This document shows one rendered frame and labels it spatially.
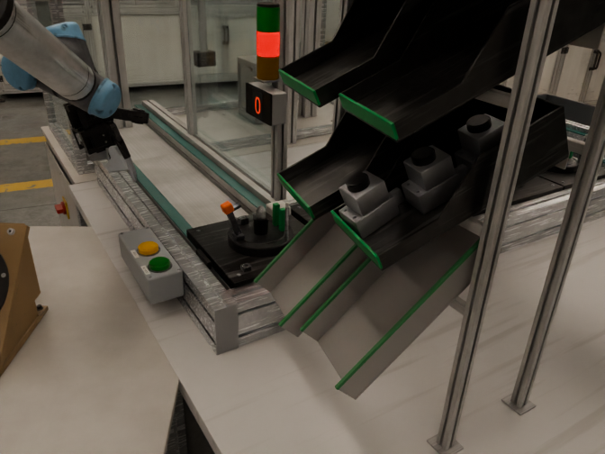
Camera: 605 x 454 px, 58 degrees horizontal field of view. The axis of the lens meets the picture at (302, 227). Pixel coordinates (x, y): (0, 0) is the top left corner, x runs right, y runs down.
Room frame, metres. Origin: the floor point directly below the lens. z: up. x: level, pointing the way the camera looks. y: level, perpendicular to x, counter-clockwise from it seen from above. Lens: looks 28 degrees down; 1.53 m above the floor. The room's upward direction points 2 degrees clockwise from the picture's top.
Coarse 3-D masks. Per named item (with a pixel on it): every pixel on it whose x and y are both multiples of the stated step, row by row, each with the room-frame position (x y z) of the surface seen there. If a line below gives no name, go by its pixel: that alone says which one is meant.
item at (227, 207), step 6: (222, 204) 0.96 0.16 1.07; (228, 204) 0.96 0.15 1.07; (234, 204) 0.97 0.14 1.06; (222, 210) 0.96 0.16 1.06; (228, 210) 0.95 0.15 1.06; (234, 210) 0.96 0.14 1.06; (228, 216) 0.96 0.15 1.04; (234, 216) 0.96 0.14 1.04; (234, 222) 0.96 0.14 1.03; (234, 228) 0.96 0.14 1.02
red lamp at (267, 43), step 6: (258, 36) 1.21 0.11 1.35; (264, 36) 1.20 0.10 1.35; (270, 36) 1.20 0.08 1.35; (276, 36) 1.21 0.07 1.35; (258, 42) 1.21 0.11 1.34; (264, 42) 1.20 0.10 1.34; (270, 42) 1.20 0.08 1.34; (276, 42) 1.21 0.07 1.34; (258, 48) 1.21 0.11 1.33; (264, 48) 1.20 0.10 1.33; (270, 48) 1.20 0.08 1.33; (276, 48) 1.21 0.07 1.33; (258, 54) 1.21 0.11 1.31; (264, 54) 1.20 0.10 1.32; (270, 54) 1.20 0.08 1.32; (276, 54) 1.21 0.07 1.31
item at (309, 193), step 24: (336, 144) 0.83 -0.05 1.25; (360, 144) 0.83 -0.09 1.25; (384, 144) 0.72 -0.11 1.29; (288, 168) 0.80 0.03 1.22; (312, 168) 0.81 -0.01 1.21; (336, 168) 0.78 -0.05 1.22; (360, 168) 0.76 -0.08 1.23; (384, 168) 0.72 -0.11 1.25; (312, 192) 0.74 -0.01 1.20; (336, 192) 0.69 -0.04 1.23; (312, 216) 0.68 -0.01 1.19
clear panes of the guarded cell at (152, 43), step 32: (32, 0) 1.95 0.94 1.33; (64, 0) 2.07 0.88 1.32; (128, 0) 2.19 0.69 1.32; (160, 0) 2.26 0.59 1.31; (96, 32) 2.12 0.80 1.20; (128, 32) 2.19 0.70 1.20; (160, 32) 2.26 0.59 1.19; (96, 64) 2.11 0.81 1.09; (128, 64) 2.18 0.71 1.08; (160, 64) 2.25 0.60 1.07; (160, 96) 2.24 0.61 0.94; (64, 128) 1.77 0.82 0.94
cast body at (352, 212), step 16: (352, 176) 0.64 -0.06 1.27; (368, 176) 0.65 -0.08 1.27; (352, 192) 0.63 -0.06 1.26; (368, 192) 0.62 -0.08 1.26; (384, 192) 0.63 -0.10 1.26; (400, 192) 0.66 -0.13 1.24; (352, 208) 0.63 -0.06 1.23; (368, 208) 0.62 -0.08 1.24; (384, 208) 0.63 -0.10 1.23; (352, 224) 0.62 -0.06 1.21; (368, 224) 0.62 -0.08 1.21
